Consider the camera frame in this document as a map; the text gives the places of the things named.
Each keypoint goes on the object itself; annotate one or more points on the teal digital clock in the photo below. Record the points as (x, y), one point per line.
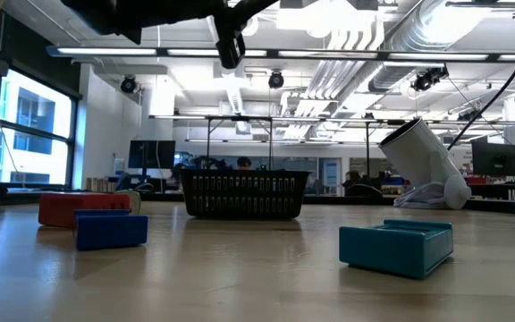
(387, 250)

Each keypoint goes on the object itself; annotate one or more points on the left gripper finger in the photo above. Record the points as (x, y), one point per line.
(257, 8)
(226, 24)

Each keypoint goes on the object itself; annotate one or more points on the black chair back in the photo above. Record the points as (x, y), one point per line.
(364, 190)

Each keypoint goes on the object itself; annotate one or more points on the large red wall charger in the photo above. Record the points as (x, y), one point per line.
(61, 210)

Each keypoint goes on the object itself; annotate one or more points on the black ceiling-mounted camera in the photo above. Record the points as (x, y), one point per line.
(276, 79)
(428, 79)
(129, 84)
(470, 115)

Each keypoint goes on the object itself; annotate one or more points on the red box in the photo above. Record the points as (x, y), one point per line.
(476, 180)

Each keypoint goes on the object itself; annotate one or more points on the white cylindrical bin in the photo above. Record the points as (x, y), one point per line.
(418, 156)

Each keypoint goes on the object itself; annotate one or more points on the black computer monitor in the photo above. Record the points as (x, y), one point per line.
(151, 154)
(494, 158)

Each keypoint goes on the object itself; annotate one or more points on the blue digital clock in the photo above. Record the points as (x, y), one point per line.
(110, 232)

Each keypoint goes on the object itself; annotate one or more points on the crumpled white plastic bag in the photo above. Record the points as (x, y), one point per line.
(420, 197)

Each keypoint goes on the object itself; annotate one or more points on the black slotted plastic basket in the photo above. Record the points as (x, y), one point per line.
(244, 194)

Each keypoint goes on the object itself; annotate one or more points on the black metal frame stand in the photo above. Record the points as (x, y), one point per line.
(239, 118)

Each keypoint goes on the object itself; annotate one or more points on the black desk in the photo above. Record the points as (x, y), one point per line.
(499, 190)

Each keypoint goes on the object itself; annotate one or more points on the person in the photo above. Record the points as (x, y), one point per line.
(244, 163)
(352, 178)

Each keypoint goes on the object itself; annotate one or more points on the black vertical pole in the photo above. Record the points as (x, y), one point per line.
(367, 147)

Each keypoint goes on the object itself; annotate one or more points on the green wall charger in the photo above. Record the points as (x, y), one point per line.
(135, 202)

